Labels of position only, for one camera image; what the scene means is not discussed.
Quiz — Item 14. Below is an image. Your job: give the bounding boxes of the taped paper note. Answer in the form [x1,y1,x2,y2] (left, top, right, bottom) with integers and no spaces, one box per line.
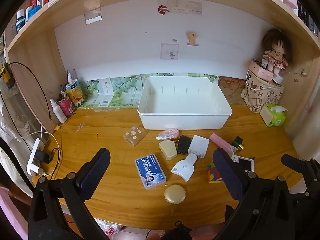
[167,0,202,15]

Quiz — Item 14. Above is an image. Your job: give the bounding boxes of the gold round compact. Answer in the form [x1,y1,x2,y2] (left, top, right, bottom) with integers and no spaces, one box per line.
[164,184,186,203]

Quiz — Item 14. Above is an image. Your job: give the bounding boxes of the clear box with blue label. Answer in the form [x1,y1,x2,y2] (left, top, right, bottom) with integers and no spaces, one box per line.
[135,154,167,189]

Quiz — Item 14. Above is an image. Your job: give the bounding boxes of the green tissue pack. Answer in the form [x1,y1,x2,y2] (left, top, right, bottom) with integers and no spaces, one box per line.
[259,103,288,127]

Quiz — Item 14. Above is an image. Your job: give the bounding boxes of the colourful puzzle cube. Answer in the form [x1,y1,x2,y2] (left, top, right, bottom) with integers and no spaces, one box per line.
[207,161,223,183]

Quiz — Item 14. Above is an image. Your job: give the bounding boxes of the beige letter-print fabric bag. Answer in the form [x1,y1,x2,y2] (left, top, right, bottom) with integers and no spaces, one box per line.
[241,72,285,113]

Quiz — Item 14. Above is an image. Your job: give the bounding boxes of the white charging cable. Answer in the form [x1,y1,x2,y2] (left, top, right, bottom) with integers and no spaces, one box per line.
[24,131,62,177]

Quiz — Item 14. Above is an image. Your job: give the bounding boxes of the brown cardboard with drawing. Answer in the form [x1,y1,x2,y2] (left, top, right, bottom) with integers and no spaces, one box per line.
[217,76,247,105]

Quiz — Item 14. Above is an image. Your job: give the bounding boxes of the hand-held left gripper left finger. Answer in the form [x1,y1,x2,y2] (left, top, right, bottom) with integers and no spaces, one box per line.
[28,148,111,240]

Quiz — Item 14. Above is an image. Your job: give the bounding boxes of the looped black cable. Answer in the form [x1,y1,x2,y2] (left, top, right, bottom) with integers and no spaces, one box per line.
[49,132,63,174]

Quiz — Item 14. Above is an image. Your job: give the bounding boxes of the white fan-shaped scraper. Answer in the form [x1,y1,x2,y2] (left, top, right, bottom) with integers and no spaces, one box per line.
[171,153,198,183]

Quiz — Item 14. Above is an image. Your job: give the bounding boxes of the yellow bear wall hook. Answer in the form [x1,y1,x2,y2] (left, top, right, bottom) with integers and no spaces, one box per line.
[186,31,200,46]

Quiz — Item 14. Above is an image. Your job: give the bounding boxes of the white spray bottle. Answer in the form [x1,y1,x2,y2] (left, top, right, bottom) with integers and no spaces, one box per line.
[50,98,67,123]

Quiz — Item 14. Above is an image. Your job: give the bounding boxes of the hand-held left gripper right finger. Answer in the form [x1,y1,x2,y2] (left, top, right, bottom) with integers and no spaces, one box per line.
[212,148,293,240]

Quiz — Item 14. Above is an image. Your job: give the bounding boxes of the long black cable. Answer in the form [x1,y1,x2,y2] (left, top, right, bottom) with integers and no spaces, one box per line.
[7,62,53,122]

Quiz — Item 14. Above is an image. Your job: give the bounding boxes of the white lace curtain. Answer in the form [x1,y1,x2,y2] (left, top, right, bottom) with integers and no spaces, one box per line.
[0,85,38,142]

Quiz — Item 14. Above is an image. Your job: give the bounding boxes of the row of dark bottles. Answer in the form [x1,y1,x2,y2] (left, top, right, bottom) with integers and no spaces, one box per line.
[299,0,318,33]

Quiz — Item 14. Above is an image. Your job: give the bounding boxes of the pink cloth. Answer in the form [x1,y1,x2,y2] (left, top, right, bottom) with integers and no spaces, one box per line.
[0,185,28,240]

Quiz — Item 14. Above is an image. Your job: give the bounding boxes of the black plug adapter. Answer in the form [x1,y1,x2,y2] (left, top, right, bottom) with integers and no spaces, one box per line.
[174,135,192,157]

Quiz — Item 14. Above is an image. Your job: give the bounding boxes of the pink bar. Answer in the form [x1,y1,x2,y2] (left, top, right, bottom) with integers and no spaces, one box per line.
[209,133,234,153]

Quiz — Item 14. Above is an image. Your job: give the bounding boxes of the small white carton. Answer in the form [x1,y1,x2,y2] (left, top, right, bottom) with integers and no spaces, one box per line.
[97,78,114,107]

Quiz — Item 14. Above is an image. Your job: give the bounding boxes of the white power strip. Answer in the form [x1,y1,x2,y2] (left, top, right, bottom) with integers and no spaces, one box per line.
[27,137,45,177]

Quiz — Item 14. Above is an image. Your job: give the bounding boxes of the white device with dark screen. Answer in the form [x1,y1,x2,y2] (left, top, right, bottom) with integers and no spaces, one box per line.
[231,154,255,172]

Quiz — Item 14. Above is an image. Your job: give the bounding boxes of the pink pen cup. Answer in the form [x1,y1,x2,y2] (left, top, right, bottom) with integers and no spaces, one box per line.
[55,97,76,117]

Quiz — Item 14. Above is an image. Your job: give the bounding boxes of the pink correction tape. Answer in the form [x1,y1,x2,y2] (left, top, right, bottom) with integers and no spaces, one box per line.
[156,128,180,140]

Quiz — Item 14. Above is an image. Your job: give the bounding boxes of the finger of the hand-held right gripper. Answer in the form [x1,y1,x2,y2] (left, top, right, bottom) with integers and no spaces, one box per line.
[281,154,317,178]

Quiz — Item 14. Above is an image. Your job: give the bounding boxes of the beige wedge-shaped case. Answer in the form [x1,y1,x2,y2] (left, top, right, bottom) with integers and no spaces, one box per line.
[159,140,177,160]

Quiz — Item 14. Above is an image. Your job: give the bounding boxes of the pink round box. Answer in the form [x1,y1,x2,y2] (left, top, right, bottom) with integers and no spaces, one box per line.
[249,59,274,82]

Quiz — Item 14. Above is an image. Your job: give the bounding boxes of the orange printed tube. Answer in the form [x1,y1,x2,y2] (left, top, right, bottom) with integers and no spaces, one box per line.
[65,79,84,107]

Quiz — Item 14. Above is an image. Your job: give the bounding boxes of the brown-haired rag doll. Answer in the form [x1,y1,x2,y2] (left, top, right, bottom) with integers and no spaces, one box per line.
[261,28,293,77]

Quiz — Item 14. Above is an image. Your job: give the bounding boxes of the white square charger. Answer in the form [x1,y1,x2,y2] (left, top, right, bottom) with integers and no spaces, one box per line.
[187,135,210,159]

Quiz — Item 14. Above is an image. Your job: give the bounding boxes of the black plug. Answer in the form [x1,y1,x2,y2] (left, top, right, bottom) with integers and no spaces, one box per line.
[37,148,52,164]

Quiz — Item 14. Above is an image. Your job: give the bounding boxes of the yellow black device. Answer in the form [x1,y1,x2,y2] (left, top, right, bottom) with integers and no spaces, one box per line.
[0,62,15,89]

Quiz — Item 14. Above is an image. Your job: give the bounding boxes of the white plastic bin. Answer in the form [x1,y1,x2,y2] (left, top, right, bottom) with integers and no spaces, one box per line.
[137,76,233,130]

